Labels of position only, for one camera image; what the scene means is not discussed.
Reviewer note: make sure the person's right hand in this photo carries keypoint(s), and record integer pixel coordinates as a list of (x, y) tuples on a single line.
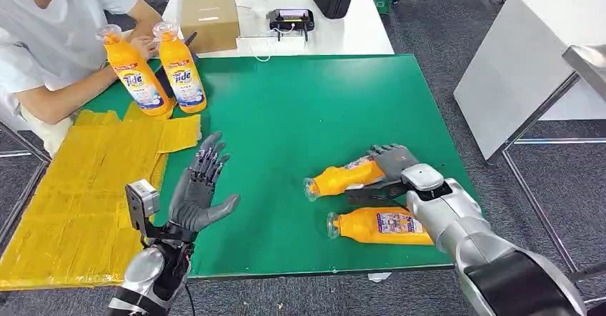
[(144, 47)]

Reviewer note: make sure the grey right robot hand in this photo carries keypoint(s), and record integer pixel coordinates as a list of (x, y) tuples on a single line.
[(395, 160)]

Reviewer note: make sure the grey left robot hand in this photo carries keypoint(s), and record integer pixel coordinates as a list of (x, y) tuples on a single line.
[(194, 200)]

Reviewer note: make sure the orange detergent bottle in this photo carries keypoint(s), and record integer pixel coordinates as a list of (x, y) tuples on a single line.
[(369, 226), (341, 180), (182, 77), (137, 84)]

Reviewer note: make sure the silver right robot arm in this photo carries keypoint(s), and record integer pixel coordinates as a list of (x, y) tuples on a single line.
[(468, 238)]

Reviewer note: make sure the blue tablet case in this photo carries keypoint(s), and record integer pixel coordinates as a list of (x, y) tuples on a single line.
[(191, 40)]

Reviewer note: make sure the cardboard box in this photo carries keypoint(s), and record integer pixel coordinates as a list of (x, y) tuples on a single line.
[(210, 22)]

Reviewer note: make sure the person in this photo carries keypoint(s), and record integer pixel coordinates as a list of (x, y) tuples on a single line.
[(52, 29)]

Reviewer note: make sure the green table mat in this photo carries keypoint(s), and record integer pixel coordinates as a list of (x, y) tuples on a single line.
[(303, 115)]

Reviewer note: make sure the white paper scrap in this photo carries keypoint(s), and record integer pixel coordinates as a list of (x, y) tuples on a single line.
[(379, 277)]

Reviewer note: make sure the yellow sheet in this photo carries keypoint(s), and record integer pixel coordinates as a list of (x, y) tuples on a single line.
[(75, 209)]

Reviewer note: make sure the small white table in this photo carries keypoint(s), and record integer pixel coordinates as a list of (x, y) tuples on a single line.
[(350, 34)]

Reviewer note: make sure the black handheld controller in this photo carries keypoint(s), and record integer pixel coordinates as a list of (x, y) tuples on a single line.
[(289, 21)]

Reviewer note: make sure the large white table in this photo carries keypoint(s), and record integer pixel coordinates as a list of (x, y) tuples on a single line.
[(516, 63)]

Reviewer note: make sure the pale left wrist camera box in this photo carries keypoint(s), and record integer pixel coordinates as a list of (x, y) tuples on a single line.
[(141, 202)]

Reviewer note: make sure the metal table frame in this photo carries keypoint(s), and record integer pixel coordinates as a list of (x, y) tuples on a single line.
[(539, 115)]

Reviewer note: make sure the grey metal frame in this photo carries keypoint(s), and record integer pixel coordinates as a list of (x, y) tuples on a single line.
[(28, 193)]

